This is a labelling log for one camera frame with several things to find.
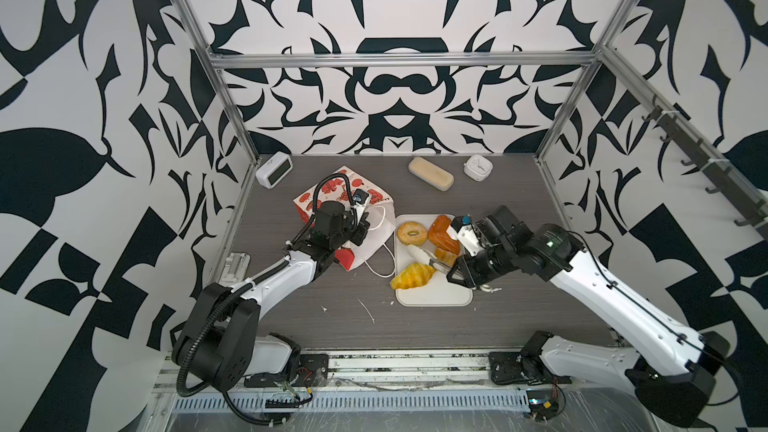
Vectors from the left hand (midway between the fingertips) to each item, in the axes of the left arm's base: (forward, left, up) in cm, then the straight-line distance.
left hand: (365, 206), depth 86 cm
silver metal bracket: (-9, +39, -15) cm, 43 cm away
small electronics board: (-46, -41, -17) cm, 64 cm away
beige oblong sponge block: (+24, -24, -15) cm, 37 cm away
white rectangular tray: (-20, -20, -13) cm, 31 cm away
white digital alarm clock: (+23, +33, -10) cm, 42 cm away
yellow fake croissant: (-17, -13, -10) cm, 23 cm away
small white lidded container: (+25, -41, -13) cm, 50 cm away
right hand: (-23, -20, +5) cm, 31 cm away
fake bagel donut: (-1, -14, -14) cm, 20 cm away
